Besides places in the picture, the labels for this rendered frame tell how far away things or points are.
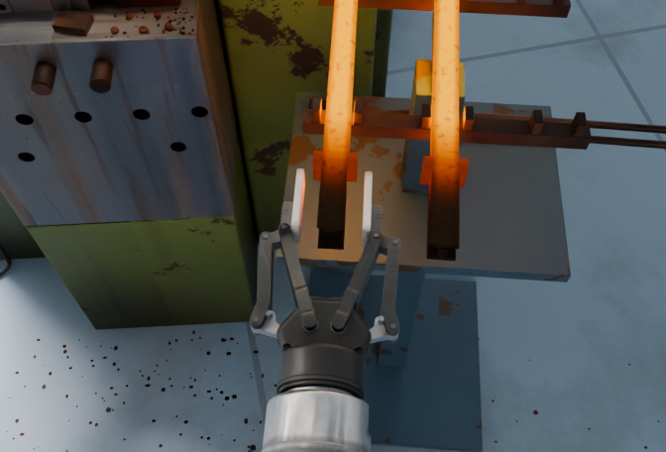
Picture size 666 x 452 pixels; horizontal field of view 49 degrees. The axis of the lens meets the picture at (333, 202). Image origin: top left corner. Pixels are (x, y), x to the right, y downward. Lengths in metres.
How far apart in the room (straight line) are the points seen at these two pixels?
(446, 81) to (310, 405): 0.40
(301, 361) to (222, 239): 0.81
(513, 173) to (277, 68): 0.47
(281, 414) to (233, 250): 0.87
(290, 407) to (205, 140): 0.64
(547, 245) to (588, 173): 1.04
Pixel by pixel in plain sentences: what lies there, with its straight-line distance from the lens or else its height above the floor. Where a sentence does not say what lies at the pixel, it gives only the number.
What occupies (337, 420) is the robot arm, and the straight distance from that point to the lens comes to 0.60.
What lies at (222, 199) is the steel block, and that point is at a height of 0.53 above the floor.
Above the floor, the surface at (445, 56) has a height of 0.99.
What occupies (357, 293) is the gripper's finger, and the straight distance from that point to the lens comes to 0.67.
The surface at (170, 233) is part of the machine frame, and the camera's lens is 1.40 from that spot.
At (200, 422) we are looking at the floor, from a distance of 1.69.
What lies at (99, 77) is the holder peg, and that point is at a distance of 1.02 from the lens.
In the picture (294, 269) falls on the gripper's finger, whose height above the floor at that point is 0.99.
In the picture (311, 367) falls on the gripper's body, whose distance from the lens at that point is 0.62.
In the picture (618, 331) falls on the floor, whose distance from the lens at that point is 1.86.
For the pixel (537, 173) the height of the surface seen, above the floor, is 0.72.
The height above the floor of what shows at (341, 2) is 0.99.
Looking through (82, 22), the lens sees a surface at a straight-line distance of 1.04.
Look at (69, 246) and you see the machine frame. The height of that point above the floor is 0.39.
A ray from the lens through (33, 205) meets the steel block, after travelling 1.36.
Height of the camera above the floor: 1.60
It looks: 57 degrees down
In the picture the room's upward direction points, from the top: straight up
